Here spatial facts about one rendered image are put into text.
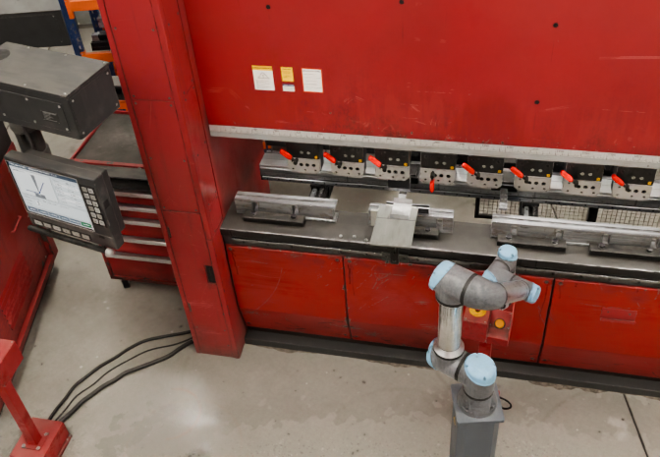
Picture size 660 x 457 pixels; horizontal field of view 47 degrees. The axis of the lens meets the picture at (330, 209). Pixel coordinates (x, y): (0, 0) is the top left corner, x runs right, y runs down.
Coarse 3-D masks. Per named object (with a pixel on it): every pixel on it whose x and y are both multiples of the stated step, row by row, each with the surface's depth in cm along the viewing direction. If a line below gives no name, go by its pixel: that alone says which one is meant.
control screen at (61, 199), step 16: (16, 176) 300; (32, 176) 295; (48, 176) 290; (32, 192) 302; (48, 192) 297; (64, 192) 293; (80, 192) 288; (32, 208) 310; (48, 208) 305; (64, 208) 300; (80, 208) 295; (80, 224) 303
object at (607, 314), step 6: (606, 312) 345; (612, 312) 345; (618, 312) 344; (624, 312) 343; (630, 312) 342; (636, 312) 341; (600, 318) 347; (606, 318) 346; (612, 318) 347; (618, 318) 347; (624, 318) 346; (630, 318) 345
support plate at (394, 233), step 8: (384, 208) 348; (416, 208) 347; (376, 216) 344; (384, 216) 344; (416, 216) 344; (376, 224) 340; (384, 224) 340; (392, 224) 340; (400, 224) 339; (408, 224) 339; (376, 232) 336; (384, 232) 336; (392, 232) 336; (400, 232) 335; (408, 232) 335; (376, 240) 332; (384, 240) 332; (392, 240) 332; (400, 240) 331; (408, 240) 331; (408, 248) 328
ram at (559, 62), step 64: (192, 0) 298; (256, 0) 292; (320, 0) 287; (384, 0) 281; (448, 0) 276; (512, 0) 271; (576, 0) 266; (640, 0) 261; (256, 64) 312; (320, 64) 305; (384, 64) 299; (448, 64) 293; (512, 64) 287; (576, 64) 282; (640, 64) 276; (320, 128) 326; (384, 128) 319; (448, 128) 312; (512, 128) 306; (576, 128) 299; (640, 128) 293
